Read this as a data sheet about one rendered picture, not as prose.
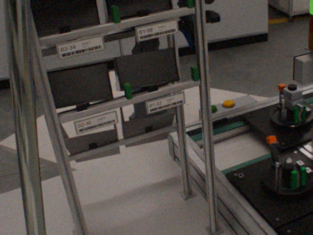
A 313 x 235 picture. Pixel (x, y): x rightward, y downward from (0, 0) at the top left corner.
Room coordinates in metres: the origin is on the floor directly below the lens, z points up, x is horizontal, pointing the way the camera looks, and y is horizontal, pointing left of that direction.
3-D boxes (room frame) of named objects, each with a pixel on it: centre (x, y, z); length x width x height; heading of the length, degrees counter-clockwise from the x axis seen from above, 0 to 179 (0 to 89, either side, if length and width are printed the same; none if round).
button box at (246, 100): (1.36, -0.10, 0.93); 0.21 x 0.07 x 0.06; 114
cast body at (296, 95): (1.20, -0.30, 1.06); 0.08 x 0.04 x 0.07; 24
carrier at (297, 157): (0.89, -0.21, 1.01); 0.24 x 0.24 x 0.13; 24
